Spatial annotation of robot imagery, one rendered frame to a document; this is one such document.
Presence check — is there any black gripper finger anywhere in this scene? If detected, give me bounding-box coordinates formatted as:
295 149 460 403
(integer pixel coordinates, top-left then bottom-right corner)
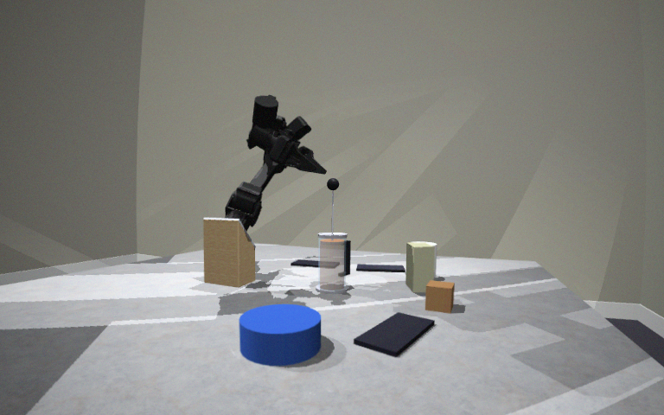
299 150 327 175
280 142 316 171

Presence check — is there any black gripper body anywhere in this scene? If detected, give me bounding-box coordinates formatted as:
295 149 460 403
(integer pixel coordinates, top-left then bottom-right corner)
264 131 310 164

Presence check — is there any white french press with black knob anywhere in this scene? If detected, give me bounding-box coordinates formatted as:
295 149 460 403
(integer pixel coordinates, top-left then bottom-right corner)
316 178 351 294

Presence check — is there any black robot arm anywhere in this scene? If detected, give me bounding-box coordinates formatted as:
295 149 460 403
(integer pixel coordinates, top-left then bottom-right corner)
224 94 311 231

